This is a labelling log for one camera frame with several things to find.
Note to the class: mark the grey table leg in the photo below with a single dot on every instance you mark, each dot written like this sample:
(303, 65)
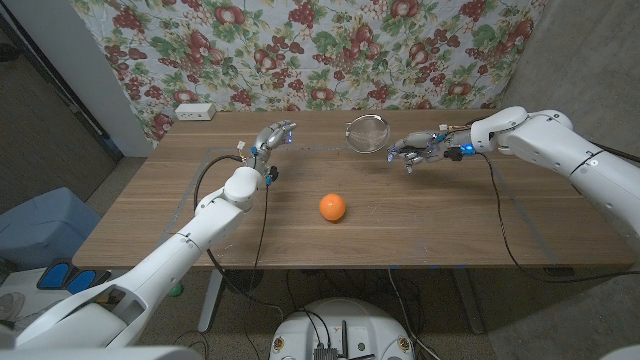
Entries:
(470, 305)

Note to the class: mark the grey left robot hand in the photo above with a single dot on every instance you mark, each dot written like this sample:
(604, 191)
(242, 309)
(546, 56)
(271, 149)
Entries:
(267, 140)

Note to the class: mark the white robot chest edge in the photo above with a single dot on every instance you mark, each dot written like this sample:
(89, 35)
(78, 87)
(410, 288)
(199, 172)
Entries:
(100, 354)

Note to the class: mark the white table leg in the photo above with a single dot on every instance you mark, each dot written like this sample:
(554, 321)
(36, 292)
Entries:
(210, 305)

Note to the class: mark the small green ball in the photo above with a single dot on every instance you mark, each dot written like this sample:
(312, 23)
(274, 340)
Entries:
(175, 290)

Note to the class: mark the blue foot pedal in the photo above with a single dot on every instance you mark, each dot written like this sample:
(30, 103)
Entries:
(54, 275)
(82, 282)

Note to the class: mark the round black floor fan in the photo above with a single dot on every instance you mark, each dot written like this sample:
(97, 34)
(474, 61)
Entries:
(245, 280)

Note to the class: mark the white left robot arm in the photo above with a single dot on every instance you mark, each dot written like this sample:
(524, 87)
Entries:
(175, 255)

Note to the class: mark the orange fruit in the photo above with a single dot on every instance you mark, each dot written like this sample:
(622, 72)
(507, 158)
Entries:
(332, 207)

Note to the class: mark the floral fruit print backdrop cloth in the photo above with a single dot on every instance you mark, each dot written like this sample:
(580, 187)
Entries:
(320, 50)

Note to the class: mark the white robot torso base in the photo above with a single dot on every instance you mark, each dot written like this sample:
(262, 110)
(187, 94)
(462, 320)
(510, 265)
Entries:
(370, 330)

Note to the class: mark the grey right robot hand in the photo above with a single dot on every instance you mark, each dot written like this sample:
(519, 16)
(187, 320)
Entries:
(427, 147)

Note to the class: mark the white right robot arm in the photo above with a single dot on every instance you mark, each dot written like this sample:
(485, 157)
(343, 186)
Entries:
(560, 145)

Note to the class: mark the white power strip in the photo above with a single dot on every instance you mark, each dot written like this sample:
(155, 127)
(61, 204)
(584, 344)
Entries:
(195, 111)

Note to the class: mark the blue plastic bin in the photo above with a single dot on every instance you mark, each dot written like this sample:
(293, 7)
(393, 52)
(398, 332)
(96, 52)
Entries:
(45, 227)

